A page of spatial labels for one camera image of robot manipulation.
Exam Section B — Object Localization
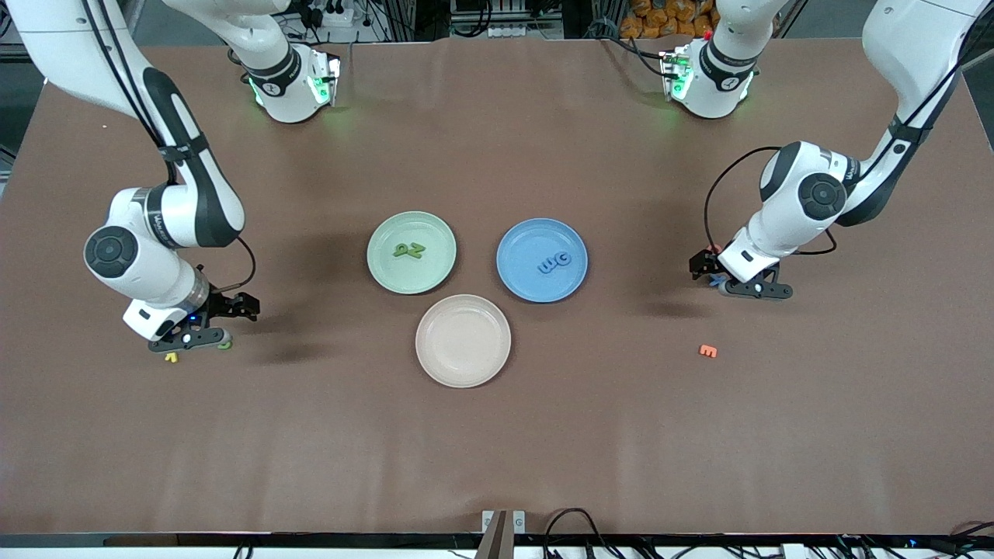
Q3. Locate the blue plate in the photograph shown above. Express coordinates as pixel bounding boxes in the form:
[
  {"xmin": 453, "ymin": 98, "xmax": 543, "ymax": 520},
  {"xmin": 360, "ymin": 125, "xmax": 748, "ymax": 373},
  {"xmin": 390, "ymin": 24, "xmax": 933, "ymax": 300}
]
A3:
[{"xmin": 495, "ymin": 217, "xmax": 589, "ymax": 304}]

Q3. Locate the pale green plate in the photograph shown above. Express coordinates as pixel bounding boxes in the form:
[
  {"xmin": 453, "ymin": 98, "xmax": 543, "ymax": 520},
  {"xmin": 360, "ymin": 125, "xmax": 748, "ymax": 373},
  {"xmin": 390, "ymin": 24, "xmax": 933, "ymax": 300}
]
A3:
[{"xmin": 367, "ymin": 210, "xmax": 458, "ymax": 296}]

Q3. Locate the black table edge strip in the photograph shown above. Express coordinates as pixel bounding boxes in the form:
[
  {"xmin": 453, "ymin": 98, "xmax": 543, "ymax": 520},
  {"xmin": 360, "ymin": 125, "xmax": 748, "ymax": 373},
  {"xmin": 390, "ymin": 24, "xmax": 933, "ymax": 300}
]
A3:
[{"xmin": 0, "ymin": 533, "xmax": 994, "ymax": 549}]

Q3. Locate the beige plate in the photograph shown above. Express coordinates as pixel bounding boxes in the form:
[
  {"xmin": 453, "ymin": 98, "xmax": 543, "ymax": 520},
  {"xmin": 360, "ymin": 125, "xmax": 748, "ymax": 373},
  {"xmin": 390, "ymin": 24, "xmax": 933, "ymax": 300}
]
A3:
[{"xmin": 415, "ymin": 293, "xmax": 513, "ymax": 389}]

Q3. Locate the orange packaged goods pile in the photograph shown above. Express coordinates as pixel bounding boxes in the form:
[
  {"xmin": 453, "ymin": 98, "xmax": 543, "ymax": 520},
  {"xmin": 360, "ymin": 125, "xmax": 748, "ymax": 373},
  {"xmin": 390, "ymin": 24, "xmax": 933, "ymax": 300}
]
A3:
[{"xmin": 619, "ymin": 0, "xmax": 719, "ymax": 40}]

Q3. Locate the brown table cover sheet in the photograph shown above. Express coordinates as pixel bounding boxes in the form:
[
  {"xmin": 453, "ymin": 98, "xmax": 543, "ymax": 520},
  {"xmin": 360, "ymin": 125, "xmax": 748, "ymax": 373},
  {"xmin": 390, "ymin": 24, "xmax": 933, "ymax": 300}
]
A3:
[{"xmin": 0, "ymin": 37, "xmax": 994, "ymax": 536}]

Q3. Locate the white power strip with plugs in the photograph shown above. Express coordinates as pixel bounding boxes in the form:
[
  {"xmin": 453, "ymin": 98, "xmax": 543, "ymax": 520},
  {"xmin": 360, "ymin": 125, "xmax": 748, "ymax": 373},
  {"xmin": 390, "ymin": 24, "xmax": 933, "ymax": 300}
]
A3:
[{"xmin": 299, "ymin": 0, "xmax": 355, "ymax": 29}]

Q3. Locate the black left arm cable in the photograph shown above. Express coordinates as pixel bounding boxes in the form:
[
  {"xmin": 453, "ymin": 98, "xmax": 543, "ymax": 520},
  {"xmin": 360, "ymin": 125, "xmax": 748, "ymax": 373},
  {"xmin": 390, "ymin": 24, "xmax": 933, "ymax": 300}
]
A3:
[{"xmin": 703, "ymin": 0, "xmax": 994, "ymax": 257}]

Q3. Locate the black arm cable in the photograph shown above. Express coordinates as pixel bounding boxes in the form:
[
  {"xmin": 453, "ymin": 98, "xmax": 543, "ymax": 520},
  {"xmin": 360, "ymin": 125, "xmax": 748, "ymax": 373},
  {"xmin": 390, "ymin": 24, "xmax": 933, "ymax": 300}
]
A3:
[
  {"xmin": 78, "ymin": 0, "xmax": 257, "ymax": 294},
  {"xmin": 703, "ymin": 0, "xmax": 994, "ymax": 257}
]

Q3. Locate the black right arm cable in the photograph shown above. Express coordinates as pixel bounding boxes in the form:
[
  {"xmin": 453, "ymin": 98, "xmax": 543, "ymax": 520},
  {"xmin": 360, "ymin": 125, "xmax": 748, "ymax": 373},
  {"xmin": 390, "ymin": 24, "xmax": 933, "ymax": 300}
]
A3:
[{"xmin": 78, "ymin": 0, "xmax": 257, "ymax": 294}]

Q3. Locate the black base cable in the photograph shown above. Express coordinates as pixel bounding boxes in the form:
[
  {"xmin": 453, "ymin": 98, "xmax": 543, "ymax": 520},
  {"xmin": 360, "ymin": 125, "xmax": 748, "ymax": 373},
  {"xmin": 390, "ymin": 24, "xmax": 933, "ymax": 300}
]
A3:
[{"xmin": 588, "ymin": 19, "xmax": 670, "ymax": 78}]

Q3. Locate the black cable loop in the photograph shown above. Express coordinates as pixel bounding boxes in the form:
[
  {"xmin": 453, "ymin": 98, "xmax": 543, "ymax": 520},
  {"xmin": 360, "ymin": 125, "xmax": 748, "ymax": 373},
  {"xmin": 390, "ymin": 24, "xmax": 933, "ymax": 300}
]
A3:
[{"xmin": 544, "ymin": 509, "xmax": 622, "ymax": 559}]

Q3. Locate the metal table edge bracket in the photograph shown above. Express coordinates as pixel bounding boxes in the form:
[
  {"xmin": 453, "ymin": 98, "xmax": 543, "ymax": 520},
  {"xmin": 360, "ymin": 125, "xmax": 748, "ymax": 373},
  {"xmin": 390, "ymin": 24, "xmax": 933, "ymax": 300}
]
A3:
[{"xmin": 475, "ymin": 509, "xmax": 527, "ymax": 559}]

